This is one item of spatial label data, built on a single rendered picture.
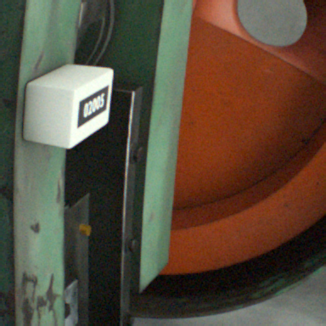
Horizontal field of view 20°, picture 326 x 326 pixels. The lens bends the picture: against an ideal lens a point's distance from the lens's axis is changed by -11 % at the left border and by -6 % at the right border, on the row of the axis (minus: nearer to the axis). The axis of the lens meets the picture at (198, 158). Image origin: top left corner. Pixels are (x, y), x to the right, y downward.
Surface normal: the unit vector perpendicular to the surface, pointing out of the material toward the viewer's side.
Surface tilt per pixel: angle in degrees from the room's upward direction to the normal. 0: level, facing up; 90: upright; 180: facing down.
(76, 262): 90
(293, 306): 0
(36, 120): 90
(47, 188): 90
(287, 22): 90
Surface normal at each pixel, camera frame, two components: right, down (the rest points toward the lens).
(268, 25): -0.29, 0.26
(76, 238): 0.95, 0.18
